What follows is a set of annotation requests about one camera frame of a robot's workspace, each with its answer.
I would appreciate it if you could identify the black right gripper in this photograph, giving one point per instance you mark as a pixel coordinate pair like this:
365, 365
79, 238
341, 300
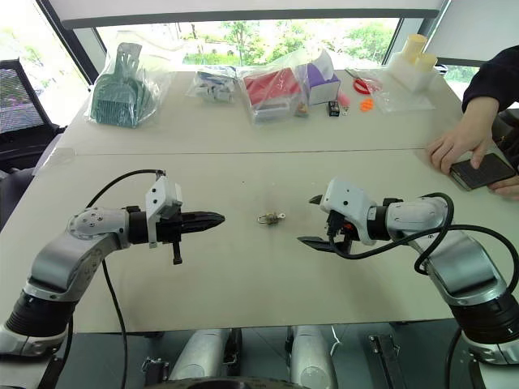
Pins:
340, 230

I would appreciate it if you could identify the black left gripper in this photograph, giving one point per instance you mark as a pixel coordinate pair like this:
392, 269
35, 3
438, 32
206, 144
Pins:
168, 232

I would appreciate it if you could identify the black smartphone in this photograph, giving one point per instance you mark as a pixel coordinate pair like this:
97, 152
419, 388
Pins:
482, 170

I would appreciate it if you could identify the person's dark sleeved right forearm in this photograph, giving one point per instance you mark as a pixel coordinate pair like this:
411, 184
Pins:
492, 77

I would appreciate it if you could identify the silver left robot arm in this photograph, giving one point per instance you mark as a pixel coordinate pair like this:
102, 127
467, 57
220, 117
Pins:
81, 247

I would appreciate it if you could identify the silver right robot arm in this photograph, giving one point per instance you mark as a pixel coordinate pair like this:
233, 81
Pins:
462, 259

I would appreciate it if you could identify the person's right hand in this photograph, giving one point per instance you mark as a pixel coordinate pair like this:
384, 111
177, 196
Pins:
460, 146

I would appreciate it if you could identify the person's left hand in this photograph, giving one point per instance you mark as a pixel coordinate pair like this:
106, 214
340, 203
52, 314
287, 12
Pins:
507, 189

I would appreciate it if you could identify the small brass padlock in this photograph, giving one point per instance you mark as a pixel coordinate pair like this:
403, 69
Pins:
267, 219

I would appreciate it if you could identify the small brown figurine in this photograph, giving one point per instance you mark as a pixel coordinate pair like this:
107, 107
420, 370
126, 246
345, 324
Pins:
301, 109

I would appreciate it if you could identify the small black box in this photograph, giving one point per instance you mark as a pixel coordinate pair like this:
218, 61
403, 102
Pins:
333, 109

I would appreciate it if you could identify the small pink object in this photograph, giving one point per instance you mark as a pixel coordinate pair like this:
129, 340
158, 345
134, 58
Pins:
344, 101

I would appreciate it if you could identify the orange plastic piece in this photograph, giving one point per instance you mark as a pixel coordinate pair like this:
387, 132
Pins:
367, 105

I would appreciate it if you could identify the silver left robot leg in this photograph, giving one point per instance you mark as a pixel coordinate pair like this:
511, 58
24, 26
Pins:
200, 354

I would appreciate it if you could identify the silver robot leg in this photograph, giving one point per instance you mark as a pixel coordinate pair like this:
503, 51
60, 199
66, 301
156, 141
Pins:
200, 354
312, 356

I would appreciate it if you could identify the silver right robot leg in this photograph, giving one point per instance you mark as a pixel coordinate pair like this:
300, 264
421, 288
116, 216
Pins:
312, 356

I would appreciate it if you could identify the bag of white blue parts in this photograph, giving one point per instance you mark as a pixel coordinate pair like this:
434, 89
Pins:
214, 86

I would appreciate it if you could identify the purple and white box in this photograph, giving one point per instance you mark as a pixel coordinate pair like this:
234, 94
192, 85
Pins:
322, 83

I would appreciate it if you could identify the red box in bag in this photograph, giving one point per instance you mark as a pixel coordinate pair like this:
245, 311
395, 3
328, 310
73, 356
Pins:
269, 91

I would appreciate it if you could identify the clear bag around dustpans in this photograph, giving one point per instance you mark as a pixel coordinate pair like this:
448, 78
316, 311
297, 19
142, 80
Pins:
160, 81

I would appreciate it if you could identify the flat clear plastic bag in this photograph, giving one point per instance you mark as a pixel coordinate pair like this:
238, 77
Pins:
405, 100

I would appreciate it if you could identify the green plastic dustpans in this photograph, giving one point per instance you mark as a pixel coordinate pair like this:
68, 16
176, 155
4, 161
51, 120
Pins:
115, 99

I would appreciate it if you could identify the short cream cylinder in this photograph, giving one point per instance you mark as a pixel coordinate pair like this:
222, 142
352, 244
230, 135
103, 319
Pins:
425, 61

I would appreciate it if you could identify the tall cream cylinder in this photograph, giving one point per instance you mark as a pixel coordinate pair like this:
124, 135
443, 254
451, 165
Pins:
416, 46

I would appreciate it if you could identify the black mesh office chair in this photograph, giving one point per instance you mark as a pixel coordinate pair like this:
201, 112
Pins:
20, 105

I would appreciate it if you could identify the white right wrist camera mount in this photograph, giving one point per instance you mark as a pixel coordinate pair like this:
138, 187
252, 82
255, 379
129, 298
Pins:
348, 198

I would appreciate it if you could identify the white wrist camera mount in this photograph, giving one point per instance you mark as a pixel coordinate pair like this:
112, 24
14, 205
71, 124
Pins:
160, 198
348, 198

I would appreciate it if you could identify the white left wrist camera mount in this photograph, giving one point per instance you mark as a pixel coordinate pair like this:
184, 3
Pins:
160, 198

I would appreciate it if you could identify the black metal table bracket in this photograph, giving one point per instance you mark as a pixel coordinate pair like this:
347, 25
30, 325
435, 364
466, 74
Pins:
385, 358
156, 369

